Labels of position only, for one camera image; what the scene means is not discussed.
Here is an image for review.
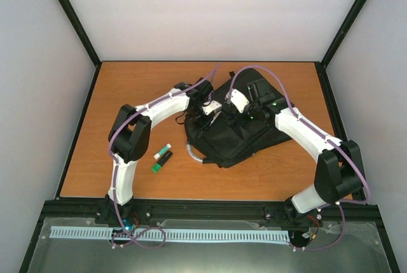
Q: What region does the black student backpack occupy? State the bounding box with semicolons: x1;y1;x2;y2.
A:
184;68;290;168

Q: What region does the white green glue stick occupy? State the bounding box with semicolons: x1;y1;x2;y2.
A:
153;143;172;160

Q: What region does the green highlighter marker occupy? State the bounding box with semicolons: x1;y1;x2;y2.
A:
151;151;173;173

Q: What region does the clear silver pen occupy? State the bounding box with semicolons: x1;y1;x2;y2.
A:
210;112;221;124

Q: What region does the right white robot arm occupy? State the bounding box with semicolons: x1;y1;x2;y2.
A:
230;80;366;225

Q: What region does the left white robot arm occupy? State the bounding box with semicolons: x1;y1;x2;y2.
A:
107;78;213;224

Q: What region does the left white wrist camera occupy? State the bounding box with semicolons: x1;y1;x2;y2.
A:
202;101;222;115

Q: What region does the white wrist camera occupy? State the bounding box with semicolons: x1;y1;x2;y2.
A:
225;88;249;113
202;101;222;115

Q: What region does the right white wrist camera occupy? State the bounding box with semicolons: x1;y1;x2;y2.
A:
225;88;249;113

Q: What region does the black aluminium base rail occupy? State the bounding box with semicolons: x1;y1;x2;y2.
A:
41;199;381;227

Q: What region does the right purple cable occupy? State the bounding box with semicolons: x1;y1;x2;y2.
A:
224;65;371;252

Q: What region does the purple cable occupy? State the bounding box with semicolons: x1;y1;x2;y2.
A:
224;65;371;252
108;62;222;250

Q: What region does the light blue cable duct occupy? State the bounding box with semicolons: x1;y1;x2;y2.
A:
49;226;290;244

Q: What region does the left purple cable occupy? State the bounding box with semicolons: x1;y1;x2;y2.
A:
108;62;222;250

